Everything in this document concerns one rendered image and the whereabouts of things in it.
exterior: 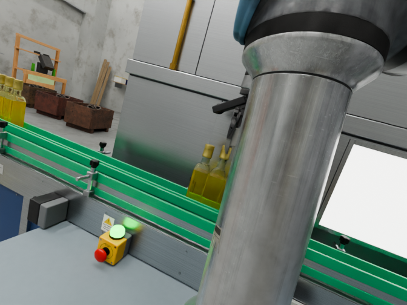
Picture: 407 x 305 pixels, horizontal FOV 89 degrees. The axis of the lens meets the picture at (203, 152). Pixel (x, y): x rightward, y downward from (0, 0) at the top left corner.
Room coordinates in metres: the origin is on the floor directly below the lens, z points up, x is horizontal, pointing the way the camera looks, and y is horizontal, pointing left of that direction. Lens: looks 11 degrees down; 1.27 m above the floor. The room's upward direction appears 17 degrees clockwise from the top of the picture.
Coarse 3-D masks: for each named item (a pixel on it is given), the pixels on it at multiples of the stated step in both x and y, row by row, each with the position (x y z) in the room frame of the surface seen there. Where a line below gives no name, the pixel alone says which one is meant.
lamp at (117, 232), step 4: (112, 228) 0.57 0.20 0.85; (116, 228) 0.57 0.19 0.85; (120, 228) 0.58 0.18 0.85; (124, 228) 0.59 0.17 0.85; (112, 232) 0.56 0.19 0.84; (116, 232) 0.56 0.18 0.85; (120, 232) 0.57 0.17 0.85; (124, 232) 0.58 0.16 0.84; (112, 236) 0.56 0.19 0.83; (116, 236) 0.56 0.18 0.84; (120, 236) 0.56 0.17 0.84
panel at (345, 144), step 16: (224, 112) 0.84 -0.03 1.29; (224, 128) 0.84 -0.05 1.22; (224, 144) 0.83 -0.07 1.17; (352, 144) 0.72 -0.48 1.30; (368, 144) 0.71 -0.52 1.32; (336, 160) 0.73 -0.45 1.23; (336, 176) 0.73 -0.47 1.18; (320, 208) 0.73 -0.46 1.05; (352, 240) 0.69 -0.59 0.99; (400, 256) 0.66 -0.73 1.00
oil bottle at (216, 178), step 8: (216, 168) 0.70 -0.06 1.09; (208, 176) 0.69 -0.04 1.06; (216, 176) 0.68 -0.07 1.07; (224, 176) 0.68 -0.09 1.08; (208, 184) 0.69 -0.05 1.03; (216, 184) 0.68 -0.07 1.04; (208, 192) 0.68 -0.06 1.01; (216, 192) 0.68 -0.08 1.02; (208, 200) 0.68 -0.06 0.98; (216, 200) 0.68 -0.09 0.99
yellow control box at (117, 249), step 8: (104, 240) 0.55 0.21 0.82; (112, 240) 0.55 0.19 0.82; (120, 240) 0.56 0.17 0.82; (128, 240) 0.59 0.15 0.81; (104, 248) 0.54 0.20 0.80; (112, 248) 0.54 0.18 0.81; (120, 248) 0.55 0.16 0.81; (128, 248) 0.60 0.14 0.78; (112, 256) 0.54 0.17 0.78; (120, 256) 0.56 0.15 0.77; (112, 264) 0.54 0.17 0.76
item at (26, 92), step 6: (24, 84) 6.05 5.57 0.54; (30, 84) 5.96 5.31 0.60; (24, 90) 5.58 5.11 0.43; (30, 90) 5.58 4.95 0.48; (42, 90) 5.93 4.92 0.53; (48, 90) 6.12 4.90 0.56; (54, 90) 6.41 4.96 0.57; (24, 96) 5.57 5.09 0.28; (30, 96) 5.60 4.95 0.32; (30, 102) 5.63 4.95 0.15
